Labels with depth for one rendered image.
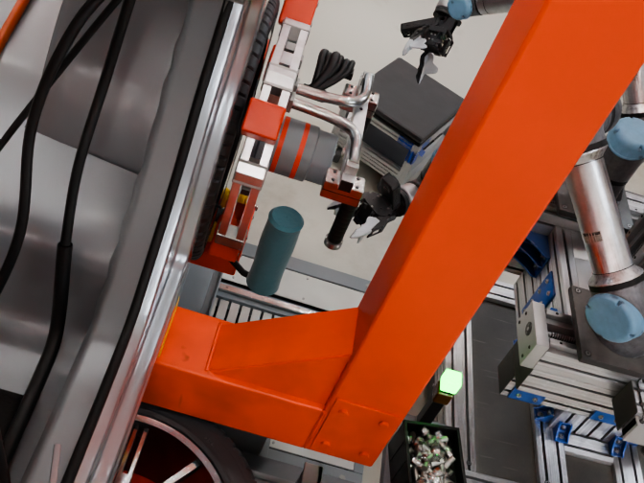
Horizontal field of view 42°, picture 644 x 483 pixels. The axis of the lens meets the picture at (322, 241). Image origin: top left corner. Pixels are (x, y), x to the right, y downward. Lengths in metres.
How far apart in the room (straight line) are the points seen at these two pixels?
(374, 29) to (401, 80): 0.97
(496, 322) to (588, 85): 1.70
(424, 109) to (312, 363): 1.77
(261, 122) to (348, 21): 2.65
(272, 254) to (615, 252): 0.80
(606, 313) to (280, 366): 0.68
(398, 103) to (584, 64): 2.11
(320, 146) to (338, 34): 2.22
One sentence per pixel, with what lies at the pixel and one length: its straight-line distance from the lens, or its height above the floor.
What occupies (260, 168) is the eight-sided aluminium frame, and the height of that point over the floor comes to 0.98.
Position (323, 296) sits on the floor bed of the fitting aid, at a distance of 2.81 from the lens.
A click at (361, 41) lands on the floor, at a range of 4.21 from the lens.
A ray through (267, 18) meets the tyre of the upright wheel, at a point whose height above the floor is 1.18.
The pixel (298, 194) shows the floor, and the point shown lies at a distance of 3.23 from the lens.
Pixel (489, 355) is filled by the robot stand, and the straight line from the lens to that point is 2.74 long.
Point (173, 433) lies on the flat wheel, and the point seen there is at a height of 0.50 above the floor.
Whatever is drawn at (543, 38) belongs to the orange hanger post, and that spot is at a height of 1.63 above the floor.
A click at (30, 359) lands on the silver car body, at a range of 1.63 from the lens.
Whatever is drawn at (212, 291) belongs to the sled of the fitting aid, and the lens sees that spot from 2.62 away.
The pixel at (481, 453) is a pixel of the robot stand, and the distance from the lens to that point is 2.51.
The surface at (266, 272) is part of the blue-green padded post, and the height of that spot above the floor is 0.57.
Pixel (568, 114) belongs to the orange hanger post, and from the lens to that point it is 1.25.
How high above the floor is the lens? 2.14
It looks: 44 degrees down
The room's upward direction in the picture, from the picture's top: 23 degrees clockwise
